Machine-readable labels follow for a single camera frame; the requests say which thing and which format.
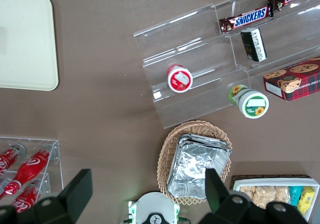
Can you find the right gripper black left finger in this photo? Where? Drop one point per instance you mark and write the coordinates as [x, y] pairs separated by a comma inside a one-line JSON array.
[[72, 196]]

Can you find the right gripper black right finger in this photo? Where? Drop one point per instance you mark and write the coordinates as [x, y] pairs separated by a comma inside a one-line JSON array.
[[225, 209]]

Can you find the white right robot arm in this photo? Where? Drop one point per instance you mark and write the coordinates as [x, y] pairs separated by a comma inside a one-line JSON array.
[[155, 209]]

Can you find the dark woven tray base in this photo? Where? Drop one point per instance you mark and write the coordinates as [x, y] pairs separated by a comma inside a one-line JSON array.
[[270, 176]]

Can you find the aluminium foil tray stack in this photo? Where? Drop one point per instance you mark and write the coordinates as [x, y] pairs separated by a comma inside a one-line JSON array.
[[192, 164]]

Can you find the white rectangular snack tray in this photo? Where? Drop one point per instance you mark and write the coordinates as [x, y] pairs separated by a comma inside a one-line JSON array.
[[275, 182]]

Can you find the light wicker oval basket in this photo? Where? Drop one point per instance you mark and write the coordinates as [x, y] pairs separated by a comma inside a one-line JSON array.
[[170, 148]]

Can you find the cream plastic serving tray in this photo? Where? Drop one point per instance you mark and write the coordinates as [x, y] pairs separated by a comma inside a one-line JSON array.
[[27, 41]]

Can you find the clear rice cracker bag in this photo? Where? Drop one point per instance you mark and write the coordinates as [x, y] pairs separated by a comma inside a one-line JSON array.
[[265, 196], [282, 194], [247, 192]]

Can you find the clear acrylic bottle rack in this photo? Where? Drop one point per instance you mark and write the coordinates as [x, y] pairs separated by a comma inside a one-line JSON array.
[[56, 159]]

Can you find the red cola bottle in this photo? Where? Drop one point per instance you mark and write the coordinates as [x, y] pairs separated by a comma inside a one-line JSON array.
[[26, 199], [30, 170], [7, 159]]

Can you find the teal snack packet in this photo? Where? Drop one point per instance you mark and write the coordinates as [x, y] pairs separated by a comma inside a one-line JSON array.
[[296, 194]]

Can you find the yellow snack packet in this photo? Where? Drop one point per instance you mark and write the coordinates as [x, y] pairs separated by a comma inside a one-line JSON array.
[[306, 199]]

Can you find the green sunflower yogurt cup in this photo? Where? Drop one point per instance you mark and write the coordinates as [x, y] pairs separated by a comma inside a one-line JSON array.
[[252, 105]]

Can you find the red lid yogurt cup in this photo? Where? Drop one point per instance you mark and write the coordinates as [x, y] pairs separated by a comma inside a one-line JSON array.
[[180, 80]]

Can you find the red tartan cookie box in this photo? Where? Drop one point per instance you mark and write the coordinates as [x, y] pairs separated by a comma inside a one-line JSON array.
[[297, 82]]

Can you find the small black white box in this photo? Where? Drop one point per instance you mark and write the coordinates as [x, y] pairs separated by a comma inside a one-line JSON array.
[[253, 44]]

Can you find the clear acrylic stepped shelf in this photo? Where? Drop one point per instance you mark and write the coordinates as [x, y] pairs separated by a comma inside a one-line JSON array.
[[287, 33], [190, 46]]

